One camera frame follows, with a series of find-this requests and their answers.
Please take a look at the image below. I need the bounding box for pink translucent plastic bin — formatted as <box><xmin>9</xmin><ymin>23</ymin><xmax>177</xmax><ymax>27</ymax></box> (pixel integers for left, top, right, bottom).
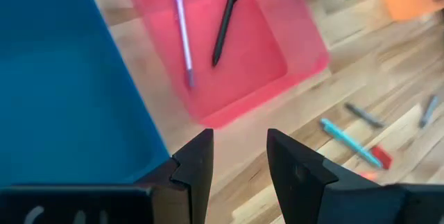
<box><xmin>121</xmin><ymin>0</ymin><xmax>330</xmax><ymax>130</ymax></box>

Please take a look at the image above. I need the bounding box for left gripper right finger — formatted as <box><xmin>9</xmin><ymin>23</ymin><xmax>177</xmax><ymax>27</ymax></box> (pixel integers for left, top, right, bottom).
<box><xmin>266</xmin><ymin>128</ymin><xmax>444</xmax><ymax>224</ymax></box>

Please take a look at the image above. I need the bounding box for teal pen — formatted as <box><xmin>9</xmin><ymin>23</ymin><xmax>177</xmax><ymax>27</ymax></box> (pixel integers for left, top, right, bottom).
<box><xmin>319</xmin><ymin>118</ymin><xmax>384</xmax><ymax>169</ymax></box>

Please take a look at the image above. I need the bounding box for grey crayon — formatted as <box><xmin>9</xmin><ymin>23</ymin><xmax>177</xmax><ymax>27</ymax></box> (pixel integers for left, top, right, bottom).
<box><xmin>418</xmin><ymin>94</ymin><xmax>440</xmax><ymax>129</ymax></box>
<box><xmin>343</xmin><ymin>102</ymin><xmax>385</xmax><ymax>129</ymax></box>

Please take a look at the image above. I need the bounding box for red eraser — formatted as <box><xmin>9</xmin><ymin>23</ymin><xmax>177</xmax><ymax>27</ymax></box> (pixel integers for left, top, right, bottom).
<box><xmin>370</xmin><ymin>145</ymin><xmax>394</xmax><ymax>171</ymax></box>

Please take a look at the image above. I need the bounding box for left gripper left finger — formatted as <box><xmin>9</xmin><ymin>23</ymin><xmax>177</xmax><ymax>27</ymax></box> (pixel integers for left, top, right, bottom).
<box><xmin>0</xmin><ymin>128</ymin><xmax>215</xmax><ymax>224</ymax></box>

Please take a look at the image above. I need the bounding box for black pen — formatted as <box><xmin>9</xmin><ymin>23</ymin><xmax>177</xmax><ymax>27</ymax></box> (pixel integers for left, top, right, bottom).
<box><xmin>211</xmin><ymin>0</ymin><xmax>242</xmax><ymax>68</ymax></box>

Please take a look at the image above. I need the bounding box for blue plastic bin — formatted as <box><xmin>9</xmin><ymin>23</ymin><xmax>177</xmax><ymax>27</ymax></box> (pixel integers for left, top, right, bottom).
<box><xmin>0</xmin><ymin>0</ymin><xmax>171</xmax><ymax>189</ymax></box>

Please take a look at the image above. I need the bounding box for silver pen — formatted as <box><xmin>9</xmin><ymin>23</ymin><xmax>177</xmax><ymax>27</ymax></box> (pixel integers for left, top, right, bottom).
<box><xmin>172</xmin><ymin>0</ymin><xmax>196</xmax><ymax>88</ymax></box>

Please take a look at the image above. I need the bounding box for pink pencil orange eraser cap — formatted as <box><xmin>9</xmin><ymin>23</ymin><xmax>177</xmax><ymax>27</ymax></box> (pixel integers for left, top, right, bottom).
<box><xmin>359</xmin><ymin>171</ymin><xmax>379</xmax><ymax>182</ymax></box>

